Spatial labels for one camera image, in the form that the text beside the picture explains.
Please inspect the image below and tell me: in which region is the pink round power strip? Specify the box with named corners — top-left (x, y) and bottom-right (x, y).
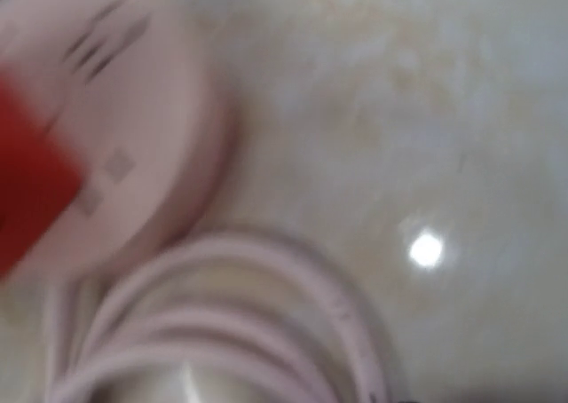
top-left (1, 0), bottom-right (233, 281)

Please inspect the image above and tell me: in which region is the pink charging cable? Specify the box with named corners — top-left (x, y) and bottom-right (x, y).
top-left (43, 225), bottom-right (396, 403)

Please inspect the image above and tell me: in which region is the red cube socket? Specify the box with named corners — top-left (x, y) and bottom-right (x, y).
top-left (1, 71), bottom-right (84, 277)

